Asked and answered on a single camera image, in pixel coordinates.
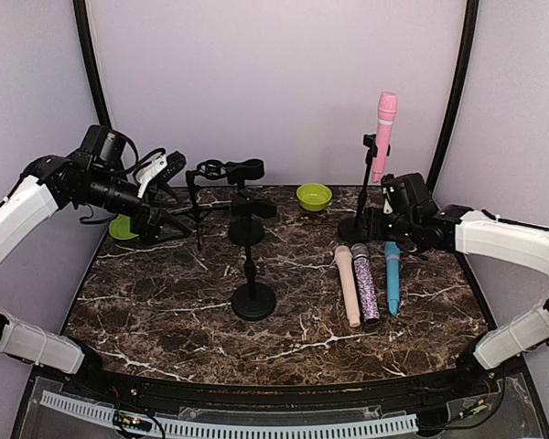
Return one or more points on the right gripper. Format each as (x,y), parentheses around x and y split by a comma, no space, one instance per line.
(377,233)

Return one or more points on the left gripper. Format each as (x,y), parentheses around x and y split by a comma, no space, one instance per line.
(147,230)

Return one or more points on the blue microphone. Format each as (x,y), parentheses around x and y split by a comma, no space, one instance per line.
(392,259)

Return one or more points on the beige microphone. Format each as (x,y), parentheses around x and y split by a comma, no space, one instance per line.
(343,260)

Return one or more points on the black tripod mic stand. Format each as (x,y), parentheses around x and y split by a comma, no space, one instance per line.
(212,170)

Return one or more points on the black round-base stand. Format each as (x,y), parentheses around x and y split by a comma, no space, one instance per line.
(350,229)
(252,301)
(245,183)

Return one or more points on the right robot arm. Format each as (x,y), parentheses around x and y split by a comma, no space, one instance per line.
(468,231)

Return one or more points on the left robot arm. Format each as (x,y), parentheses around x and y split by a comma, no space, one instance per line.
(46,186)

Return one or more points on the pink microphone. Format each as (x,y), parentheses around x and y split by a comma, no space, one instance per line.
(386,111)

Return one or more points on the green plate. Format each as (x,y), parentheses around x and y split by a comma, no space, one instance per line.
(120,229)

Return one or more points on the green bowl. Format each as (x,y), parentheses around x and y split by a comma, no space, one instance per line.
(313,197)

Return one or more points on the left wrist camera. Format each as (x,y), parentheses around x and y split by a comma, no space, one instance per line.
(159,171)

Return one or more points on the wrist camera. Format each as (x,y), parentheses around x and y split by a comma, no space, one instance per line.
(407,194)
(159,171)

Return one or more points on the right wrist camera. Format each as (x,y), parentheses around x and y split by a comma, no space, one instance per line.
(407,194)

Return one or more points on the black frame post left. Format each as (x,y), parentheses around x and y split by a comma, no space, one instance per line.
(100,96)

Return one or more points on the black frame post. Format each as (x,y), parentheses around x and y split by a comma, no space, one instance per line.
(456,91)
(100,96)

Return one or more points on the white cable duct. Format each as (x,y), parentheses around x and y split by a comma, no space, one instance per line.
(157,426)

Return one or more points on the black frame post right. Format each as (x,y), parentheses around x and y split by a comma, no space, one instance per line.
(456,91)

